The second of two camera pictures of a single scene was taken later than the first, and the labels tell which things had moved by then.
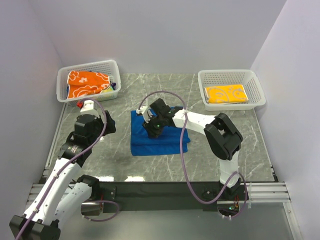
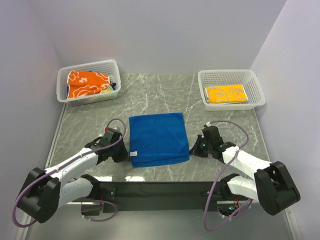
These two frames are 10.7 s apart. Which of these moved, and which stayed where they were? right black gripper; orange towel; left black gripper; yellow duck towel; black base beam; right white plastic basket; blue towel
Moved: blue towel; right black gripper; left black gripper
Stayed: right white plastic basket; orange towel; black base beam; yellow duck towel
